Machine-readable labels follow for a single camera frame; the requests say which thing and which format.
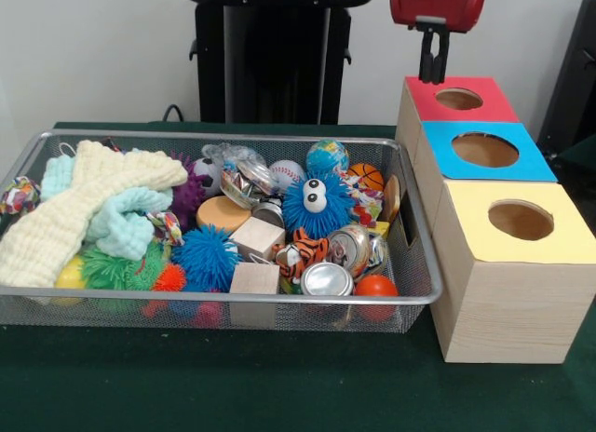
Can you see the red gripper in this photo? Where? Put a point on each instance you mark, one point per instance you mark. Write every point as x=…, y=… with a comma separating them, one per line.
x=433, y=6

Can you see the tiger plush toy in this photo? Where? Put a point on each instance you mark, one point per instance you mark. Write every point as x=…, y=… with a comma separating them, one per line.
x=302, y=250

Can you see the wooden box with three holes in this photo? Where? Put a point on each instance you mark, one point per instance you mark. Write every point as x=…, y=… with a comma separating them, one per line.
x=512, y=311

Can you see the small orange basketball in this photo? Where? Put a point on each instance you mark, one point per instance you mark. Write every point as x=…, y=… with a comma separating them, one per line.
x=368, y=176

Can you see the globe print ball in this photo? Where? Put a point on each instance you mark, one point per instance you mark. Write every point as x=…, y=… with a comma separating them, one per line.
x=328, y=157

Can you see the dark green side tablecloth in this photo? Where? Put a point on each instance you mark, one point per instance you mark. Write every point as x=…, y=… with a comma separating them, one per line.
x=582, y=152

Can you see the white baseball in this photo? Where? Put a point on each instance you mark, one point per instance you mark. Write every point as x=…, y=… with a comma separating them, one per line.
x=286, y=173

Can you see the blue spiky ball with eyes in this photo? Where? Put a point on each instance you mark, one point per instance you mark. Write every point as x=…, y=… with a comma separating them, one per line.
x=298, y=213

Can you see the plain orange ball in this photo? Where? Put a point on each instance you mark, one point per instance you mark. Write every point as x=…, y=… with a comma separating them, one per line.
x=377, y=285

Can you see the plain wooden cube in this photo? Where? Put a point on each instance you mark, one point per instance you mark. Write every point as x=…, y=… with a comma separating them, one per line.
x=258, y=236

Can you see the mint green cloth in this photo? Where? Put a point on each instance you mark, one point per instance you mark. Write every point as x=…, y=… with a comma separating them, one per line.
x=121, y=227

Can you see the cream knitted cloth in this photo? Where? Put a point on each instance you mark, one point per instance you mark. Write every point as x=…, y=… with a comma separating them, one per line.
x=56, y=227

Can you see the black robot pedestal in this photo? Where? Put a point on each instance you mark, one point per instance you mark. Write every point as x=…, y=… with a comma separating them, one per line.
x=279, y=78

